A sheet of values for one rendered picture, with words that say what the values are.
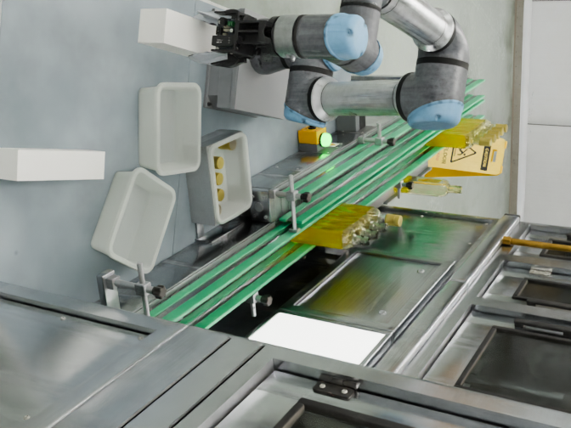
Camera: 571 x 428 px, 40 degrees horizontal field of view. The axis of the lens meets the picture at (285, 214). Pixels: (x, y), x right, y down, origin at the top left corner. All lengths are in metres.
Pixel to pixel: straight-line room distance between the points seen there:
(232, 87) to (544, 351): 1.04
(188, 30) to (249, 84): 0.67
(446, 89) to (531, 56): 6.33
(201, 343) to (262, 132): 1.21
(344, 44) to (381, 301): 1.01
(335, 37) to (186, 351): 0.57
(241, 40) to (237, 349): 0.54
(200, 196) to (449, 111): 0.72
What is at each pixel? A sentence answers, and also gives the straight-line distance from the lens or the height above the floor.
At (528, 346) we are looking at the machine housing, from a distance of 2.05.
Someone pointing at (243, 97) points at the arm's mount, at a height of 0.85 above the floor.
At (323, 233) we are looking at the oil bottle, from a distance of 2.25.
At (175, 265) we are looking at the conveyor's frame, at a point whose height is 0.81.
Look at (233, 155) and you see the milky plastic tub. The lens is 2.18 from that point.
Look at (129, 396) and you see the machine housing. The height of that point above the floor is 1.29.
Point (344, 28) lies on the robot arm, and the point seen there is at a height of 1.44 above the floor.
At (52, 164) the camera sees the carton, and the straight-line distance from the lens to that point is 1.66.
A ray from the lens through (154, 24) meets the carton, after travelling 1.45.
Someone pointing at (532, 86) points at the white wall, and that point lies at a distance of 8.10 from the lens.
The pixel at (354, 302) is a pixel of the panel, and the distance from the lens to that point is 2.15.
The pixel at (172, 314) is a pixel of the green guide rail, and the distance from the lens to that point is 1.80.
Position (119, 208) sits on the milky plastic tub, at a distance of 1.80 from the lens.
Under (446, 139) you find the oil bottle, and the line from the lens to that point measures 3.22.
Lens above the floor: 2.02
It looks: 30 degrees down
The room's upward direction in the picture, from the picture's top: 98 degrees clockwise
